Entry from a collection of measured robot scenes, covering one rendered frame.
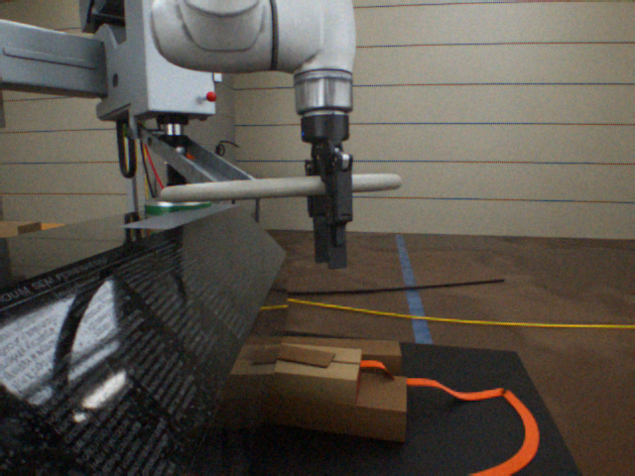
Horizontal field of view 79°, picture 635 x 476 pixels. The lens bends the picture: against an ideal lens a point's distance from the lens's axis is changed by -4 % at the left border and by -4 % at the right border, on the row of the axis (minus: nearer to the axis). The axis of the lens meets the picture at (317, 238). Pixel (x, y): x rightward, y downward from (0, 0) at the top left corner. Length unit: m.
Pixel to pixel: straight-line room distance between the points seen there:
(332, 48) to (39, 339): 0.55
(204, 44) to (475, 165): 5.35
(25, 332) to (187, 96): 0.93
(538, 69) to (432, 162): 1.75
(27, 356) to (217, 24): 0.47
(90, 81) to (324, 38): 1.43
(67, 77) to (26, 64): 0.15
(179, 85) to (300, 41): 0.79
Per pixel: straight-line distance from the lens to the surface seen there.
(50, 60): 1.87
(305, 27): 0.61
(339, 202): 0.58
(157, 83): 1.33
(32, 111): 7.92
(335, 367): 1.60
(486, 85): 5.89
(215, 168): 1.26
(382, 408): 1.57
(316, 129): 0.60
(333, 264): 0.62
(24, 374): 0.58
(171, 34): 0.60
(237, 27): 0.58
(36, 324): 0.63
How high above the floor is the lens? 1.03
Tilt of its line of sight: 11 degrees down
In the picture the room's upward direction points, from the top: straight up
